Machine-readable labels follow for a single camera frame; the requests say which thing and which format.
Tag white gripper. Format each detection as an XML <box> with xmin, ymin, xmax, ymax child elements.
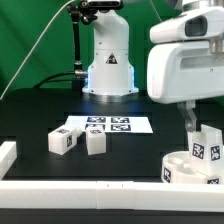
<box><xmin>147</xmin><ymin>41</ymin><xmax>224</xmax><ymax>132</ymax></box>

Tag white round stool seat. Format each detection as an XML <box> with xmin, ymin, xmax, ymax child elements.
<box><xmin>161</xmin><ymin>151</ymin><xmax>224</xmax><ymax>185</ymax></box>

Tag paper sheet with tags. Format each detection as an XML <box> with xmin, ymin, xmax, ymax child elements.
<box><xmin>65</xmin><ymin>115</ymin><xmax>153</xmax><ymax>134</ymax></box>

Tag white left barrier block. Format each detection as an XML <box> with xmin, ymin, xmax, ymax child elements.
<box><xmin>0</xmin><ymin>141</ymin><xmax>17</xmax><ymax>181</ymax></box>

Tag black camera on mount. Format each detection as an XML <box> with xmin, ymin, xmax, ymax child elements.
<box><xmin>79</xmin><ymin>0</ymin><xmax>123</xmax><ymax>10</ymax></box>

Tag black cables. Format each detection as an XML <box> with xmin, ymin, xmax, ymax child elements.
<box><xmin>32</xmin><ymin>71</ymin><xmax>77</xmax><ymax>90</ymax></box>

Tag white cable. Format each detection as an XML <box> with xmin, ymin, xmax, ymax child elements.
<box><xmin>0</xmin><ymin>0</ymin><xmax>76</xmax><ymax>101</ymax></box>

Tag white front barrier rail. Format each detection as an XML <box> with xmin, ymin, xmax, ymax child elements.
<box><xmin>0</xmin><ymin>181</ymin><xmax>224</xmax><ymax>212</ymax></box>

